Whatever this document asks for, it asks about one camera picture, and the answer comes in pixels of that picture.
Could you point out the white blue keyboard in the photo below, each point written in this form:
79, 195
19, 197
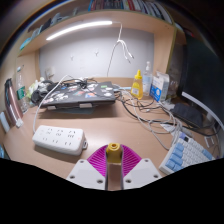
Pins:
186, 155

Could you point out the black pouch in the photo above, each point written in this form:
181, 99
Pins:
188, 115

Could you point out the white wall hook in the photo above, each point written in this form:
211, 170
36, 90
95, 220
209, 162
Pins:
96, 53
71, 58

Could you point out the white cylindrical container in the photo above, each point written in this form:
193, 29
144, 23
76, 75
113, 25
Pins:
4, 122

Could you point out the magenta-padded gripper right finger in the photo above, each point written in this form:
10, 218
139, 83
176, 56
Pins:
131, 161

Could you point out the yellow squeeze bottle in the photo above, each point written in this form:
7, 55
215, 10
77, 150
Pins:
137, 87

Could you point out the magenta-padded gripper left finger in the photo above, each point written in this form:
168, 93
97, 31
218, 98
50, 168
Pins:
98, 163

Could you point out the blue white box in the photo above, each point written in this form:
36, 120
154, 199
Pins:
159, 87

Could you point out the grey laptop stand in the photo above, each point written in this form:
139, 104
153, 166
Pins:
71, 109

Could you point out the white power strip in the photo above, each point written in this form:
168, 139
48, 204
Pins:
60, 139

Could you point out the white LED light bar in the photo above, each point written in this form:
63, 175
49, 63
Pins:
78, 29

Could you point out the wooden shelf with books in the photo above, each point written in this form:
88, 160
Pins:
140, 18

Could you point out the clear pump bottle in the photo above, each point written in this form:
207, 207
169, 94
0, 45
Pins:
147, 81

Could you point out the black headphones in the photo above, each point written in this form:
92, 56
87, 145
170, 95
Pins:
40, 95

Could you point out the black monitor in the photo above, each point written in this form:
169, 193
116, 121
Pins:
206, 73

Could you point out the black sticker-covered laptop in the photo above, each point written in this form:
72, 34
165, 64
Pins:
80, 94

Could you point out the white wall socket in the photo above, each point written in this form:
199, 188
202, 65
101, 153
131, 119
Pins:
50, 73

